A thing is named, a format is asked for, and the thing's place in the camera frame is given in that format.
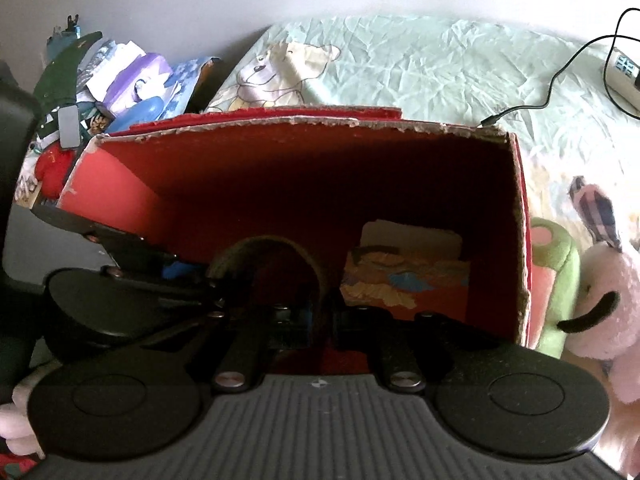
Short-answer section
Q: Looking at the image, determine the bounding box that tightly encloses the large red cardboard box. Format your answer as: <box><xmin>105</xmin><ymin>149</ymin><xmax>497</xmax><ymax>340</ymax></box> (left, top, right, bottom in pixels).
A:
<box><xmin>58</xmin><ymin>106</ymin><xmax>532</xmax><ymax>344</ymax></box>

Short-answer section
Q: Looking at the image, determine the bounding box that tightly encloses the blue oval case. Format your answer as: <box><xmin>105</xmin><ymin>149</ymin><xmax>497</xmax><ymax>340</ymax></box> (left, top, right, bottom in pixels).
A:
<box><xmin>104</xmin><ymin>96</ymin><xmax>165</xmax><ymax>134</ymax></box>

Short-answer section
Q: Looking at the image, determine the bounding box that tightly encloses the small red patterned box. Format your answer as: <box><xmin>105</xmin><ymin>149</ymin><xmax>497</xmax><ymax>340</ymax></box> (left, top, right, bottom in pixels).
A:
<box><xmin>341</xmin><ymin>220</ymin><xmax>471</xmax><ymax>321</ymax></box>

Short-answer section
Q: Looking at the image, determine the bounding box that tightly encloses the green patterned bed sheet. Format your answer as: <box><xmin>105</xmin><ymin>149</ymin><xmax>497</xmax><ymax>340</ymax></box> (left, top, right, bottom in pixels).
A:
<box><xmin>208</xmin><ymin>15</ymin><xmax>639</xmax><ymax>243</ymax></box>

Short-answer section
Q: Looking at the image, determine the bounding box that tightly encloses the purple tissue pack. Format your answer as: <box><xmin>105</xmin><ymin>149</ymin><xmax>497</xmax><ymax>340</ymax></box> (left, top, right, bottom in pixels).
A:
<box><xmin>102</xmin><ymin>53</ymin><xmax>172</xmax><ymax>117</ymax></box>

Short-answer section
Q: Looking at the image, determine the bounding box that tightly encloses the dark green cloth item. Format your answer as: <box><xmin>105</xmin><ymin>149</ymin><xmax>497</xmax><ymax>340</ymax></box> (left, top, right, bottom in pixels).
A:
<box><xmin>34</xmin><ymin>29</ymin><xmax>103</xmax><ymax>127</ymax></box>

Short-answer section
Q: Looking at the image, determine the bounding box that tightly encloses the black charger cable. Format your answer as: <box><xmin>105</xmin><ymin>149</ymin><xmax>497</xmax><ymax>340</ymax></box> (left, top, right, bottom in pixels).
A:
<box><xmin>477</xmin><ymin>8</ymin><xmax>640</xmax><ymax>129</ymax></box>

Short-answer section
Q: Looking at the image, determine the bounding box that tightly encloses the pink plush rabbit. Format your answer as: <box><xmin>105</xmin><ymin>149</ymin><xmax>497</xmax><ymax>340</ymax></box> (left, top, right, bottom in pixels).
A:
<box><xmin>558</xmin><ymin>177</ymin><xmax>639</xmax><ymax>403</ymax></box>

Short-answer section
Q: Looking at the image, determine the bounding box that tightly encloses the green plush toy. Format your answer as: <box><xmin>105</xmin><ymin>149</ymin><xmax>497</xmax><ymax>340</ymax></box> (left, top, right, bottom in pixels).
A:
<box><xmin>527</xmin><ymin>218</ymin><xmax>580</xmax><ymax>359</ymax></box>

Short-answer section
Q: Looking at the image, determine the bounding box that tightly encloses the blue checkered cloth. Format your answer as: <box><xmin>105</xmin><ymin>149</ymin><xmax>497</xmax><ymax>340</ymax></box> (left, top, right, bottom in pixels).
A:
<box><xmin>160</xmin><ymin>56</ymin><xmax>219</xmax><ymax>119</ymax></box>

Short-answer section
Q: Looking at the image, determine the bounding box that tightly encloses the white power strip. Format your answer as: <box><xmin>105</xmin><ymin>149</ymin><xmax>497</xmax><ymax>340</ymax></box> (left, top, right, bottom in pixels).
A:
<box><xmin>604</xmin><ymin>49</ymin><xmax>640</xmax><ymax>110</ymax></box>

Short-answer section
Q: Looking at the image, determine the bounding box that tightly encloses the round woven basket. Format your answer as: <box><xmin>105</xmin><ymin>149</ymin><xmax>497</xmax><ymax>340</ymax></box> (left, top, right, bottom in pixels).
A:
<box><xmin>208</xmin><ymin>237</ymin><xmax>323</xmax><ymax>328</ymax></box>

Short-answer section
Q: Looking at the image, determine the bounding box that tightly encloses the red plush toy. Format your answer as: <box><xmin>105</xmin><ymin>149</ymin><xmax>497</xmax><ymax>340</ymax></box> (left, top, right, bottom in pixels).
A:
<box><xmin>35</xmin><ymin>141</ymin><xmax>76</xmax><ymax>200</ymax></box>

